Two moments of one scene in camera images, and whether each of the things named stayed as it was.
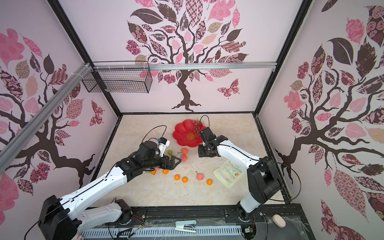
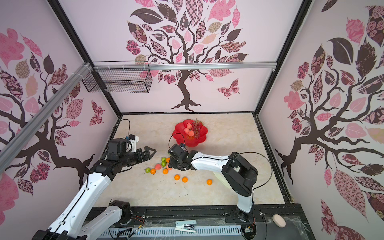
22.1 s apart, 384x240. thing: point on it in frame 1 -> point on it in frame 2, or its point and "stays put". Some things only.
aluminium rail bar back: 183,66 stays put
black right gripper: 200,152 -> 171,163
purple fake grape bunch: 197,126 stays put
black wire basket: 116,81 stays put
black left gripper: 171,166 -> 148,157
